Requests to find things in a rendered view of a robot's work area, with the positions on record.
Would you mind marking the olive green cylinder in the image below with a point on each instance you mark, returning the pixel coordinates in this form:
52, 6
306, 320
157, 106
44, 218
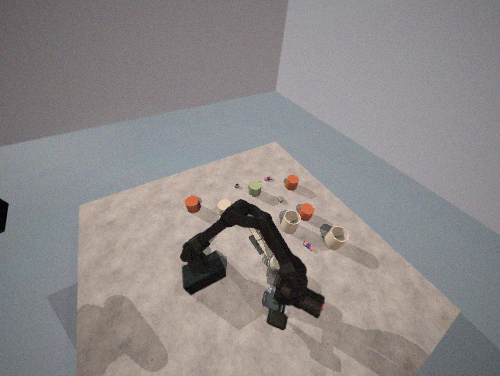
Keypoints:
254, 188

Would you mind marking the white round dish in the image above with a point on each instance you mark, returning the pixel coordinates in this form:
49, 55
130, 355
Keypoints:
269, 300

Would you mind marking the orange cylinder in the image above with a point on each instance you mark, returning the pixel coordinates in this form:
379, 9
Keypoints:
306, 211
192, 204
292, 182

